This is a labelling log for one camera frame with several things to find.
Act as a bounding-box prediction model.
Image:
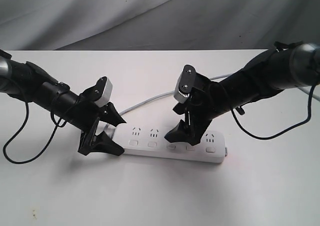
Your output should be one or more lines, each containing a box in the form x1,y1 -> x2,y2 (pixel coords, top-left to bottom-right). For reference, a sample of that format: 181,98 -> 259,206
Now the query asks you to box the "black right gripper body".
186,74 -> 230,146

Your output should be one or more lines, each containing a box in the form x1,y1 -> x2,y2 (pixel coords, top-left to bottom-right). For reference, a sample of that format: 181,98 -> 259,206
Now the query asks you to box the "grey power cable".
103,73 -> 320,134

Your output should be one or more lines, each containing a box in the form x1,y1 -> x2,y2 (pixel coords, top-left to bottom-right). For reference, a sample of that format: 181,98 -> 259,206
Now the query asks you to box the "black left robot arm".
0,51 -> 125,156

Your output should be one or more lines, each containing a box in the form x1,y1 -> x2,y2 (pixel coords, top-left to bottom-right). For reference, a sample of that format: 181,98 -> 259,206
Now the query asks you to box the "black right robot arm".
164,42 -> 320,146

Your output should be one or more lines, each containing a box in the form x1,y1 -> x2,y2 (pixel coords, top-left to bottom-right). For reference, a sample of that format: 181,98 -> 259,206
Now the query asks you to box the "grey backdrop cloth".
0,0 -> 320,50

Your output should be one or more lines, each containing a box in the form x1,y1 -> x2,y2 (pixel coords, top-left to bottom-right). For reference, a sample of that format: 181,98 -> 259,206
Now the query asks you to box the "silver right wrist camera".
173,65 -> 197,104

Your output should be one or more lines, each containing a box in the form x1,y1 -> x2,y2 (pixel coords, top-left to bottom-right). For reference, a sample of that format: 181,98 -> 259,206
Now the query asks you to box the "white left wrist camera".
82,76 -> 113,108

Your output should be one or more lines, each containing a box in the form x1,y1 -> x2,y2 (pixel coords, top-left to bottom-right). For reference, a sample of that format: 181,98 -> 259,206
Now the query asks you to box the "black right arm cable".
229,84 -> 317,140

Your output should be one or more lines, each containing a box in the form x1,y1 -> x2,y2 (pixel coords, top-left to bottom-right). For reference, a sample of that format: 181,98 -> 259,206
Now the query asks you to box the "white five-outlet power strip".
112,124 -> 228,164

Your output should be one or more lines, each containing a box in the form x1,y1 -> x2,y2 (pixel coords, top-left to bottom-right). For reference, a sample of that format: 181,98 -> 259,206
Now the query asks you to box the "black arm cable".
1,78 -> 68,164
229,84 -> 317,140

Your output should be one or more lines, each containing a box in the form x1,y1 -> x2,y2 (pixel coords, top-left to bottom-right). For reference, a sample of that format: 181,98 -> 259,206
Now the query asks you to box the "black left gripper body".
59,95 -> 108,155

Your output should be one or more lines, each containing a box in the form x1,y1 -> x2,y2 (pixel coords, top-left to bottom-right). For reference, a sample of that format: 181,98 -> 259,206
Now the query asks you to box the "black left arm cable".
1,78 -> 68,164

